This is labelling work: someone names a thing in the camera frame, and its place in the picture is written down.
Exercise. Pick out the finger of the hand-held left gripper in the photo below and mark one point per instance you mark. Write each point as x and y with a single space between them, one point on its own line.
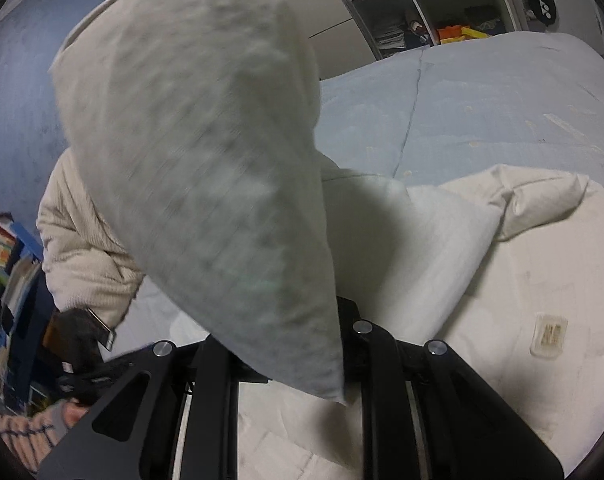
94 382

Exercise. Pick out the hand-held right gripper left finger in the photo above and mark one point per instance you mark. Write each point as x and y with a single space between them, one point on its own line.
217 400

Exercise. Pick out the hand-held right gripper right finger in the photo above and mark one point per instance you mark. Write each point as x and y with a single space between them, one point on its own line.
376 385

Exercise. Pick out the white hooded jacket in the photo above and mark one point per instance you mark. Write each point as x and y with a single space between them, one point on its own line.
207 160

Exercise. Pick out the person's left forearm striped sleeve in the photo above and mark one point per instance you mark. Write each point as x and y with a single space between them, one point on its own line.
29 440

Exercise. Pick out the person's left hand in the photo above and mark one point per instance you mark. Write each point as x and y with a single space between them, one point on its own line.
77 415

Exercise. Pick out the cream knitted blanket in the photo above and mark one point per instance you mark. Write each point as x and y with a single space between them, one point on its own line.
77 250

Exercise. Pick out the stack of papers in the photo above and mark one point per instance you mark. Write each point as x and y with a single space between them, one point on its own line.
390 35

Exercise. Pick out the small brown white object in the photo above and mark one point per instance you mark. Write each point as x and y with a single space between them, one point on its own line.
416 30

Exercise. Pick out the orange yellow toy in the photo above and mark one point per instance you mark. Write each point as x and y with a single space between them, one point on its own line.
459 35

